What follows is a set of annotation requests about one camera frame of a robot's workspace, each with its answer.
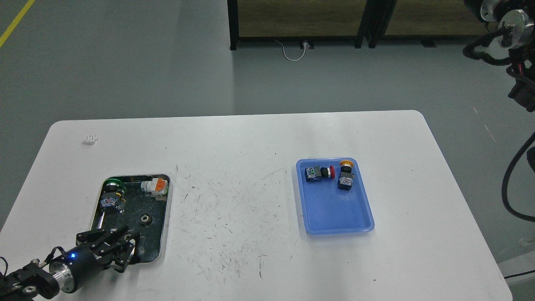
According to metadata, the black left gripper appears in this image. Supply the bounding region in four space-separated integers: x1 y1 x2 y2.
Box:
49 226 141 293

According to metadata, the black gear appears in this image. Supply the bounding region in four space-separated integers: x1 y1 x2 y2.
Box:
139 213 153 227

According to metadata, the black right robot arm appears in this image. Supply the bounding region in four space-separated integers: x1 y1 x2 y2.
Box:
463 0 535 112

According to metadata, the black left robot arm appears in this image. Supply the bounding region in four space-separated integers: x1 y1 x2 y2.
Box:
0 226 141 301

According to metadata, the metal tray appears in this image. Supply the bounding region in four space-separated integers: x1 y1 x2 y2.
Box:
90 173 171 264

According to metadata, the small white plastic piece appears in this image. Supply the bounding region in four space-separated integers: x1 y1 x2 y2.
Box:
82 135 99 145

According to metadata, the blue plastic tray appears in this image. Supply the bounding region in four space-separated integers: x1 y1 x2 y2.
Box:
296 157 375 235

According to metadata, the left wooden cabinet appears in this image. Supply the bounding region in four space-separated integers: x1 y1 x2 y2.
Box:
227 0 376 50

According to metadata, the green push button switch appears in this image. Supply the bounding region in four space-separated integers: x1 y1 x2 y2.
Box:
99 179 127 214

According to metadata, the orange white switch module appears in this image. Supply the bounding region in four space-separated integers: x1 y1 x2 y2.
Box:
140 178 169 198

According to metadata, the red push button switch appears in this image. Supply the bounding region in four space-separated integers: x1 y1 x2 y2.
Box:
304 166 336 182

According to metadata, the yellow push button switch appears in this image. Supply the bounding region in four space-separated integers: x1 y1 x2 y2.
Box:
337 160 355 191

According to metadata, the white cable on floor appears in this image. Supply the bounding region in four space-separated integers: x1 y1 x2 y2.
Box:
275 39 314 61

